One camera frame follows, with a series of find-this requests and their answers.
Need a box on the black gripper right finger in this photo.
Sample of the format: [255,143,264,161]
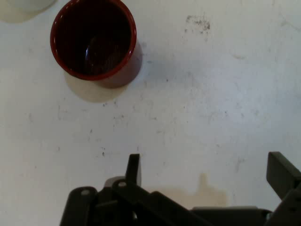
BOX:
[265,151,301,226]

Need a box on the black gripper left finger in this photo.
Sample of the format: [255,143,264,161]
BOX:
[58,153,209,226]

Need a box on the red ceramic mug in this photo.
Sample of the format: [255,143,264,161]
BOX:
[50,0,143,89]

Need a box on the white enamel mug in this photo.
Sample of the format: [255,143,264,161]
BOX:
[0,0,57,14]

